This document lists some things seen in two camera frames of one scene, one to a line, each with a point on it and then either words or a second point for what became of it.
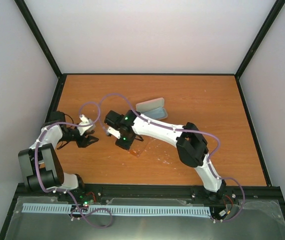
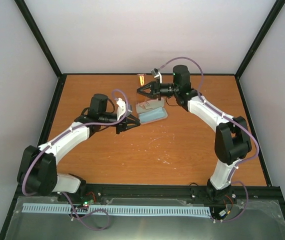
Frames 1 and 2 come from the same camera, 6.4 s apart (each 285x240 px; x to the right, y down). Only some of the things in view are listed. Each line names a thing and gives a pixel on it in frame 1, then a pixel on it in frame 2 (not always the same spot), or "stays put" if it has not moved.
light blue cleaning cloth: [156, 113] stays put
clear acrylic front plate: [255, 220] stays put
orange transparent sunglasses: [137, 146] to [144, 104]
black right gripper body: [127, 141] to [164, 91]
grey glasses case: [154, 108] stays put
